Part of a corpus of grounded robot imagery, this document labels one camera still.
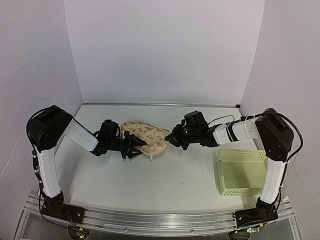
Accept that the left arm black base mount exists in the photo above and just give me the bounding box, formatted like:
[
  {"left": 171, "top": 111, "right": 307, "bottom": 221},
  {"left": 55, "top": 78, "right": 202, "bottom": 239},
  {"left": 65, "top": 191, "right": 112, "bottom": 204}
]
[{"left": 39, "top": 191, "right": 85, "bottom": 224}]

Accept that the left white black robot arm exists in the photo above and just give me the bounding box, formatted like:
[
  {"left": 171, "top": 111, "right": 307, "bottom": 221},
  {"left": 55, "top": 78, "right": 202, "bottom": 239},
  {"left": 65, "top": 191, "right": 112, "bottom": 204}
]
[{"left": 26, "top": 105, "right": 147, "bottom": 199}]

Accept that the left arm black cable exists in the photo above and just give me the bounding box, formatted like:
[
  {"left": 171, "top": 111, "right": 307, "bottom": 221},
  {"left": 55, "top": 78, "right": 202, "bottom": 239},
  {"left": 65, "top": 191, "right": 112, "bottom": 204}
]
[{"left": 25, "top": 109, "right": 45, "bottom": 191}]

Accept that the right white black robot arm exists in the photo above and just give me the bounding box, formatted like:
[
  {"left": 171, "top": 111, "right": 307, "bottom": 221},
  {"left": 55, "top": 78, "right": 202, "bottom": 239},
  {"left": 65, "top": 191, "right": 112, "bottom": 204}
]
[{"left": 165, "top": 108, "right": 294, "bottom": 222}]

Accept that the pale yellow plastic basket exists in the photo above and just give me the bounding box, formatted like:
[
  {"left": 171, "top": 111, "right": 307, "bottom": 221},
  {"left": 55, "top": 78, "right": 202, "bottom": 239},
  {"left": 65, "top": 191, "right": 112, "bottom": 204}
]
[{"left": 217, "top": 148, "right": 268, "bottom": 197}]

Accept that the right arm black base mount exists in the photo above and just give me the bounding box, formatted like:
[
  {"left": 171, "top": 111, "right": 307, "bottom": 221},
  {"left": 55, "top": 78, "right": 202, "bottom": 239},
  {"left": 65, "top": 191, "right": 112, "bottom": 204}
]
[{"left": 232, "top": 198, "right": 280, "bottom": 230}]

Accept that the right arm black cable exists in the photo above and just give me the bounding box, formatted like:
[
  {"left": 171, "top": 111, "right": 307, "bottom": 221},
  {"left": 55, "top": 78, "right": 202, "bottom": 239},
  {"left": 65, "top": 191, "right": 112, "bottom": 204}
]
[{"left": 207, "top": 113, "right": 304, "bottom": 166}]

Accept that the floral mesh laundry bag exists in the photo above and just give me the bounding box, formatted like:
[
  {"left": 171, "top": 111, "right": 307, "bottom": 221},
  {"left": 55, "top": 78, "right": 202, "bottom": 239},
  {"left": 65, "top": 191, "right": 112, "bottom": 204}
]
[{"left": 120, "top": 120, "right": 171, "bottom": 157}]

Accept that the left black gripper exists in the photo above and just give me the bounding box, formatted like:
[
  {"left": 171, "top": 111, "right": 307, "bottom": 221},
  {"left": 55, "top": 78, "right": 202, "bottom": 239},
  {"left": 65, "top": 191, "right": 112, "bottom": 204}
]
[{"left": 107, "top": 132, "right": 147, "bottom": 159}]

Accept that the aluminium front rail frame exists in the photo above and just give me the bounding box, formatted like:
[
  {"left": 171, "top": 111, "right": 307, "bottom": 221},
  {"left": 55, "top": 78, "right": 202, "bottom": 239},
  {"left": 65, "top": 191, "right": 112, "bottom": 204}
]
[{"left": 14, "top": 187, "right": 301, "bottom": 240}]

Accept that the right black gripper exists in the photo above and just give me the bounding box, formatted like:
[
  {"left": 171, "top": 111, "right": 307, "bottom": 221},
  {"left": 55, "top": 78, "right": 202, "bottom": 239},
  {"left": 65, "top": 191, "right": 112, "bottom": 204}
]
[{"left": 165, "top": 124, "right": 199, "bottom": 151}]

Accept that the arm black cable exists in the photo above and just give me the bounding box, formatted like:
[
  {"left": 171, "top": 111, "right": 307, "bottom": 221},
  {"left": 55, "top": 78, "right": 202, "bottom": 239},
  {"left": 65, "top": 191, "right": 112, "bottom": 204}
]
[
  {"left": 25, "top": 109, "right": 45, "bottom": 191},
  {"left": 207, "top": 113, "right": 304, "bottom": 166}
]

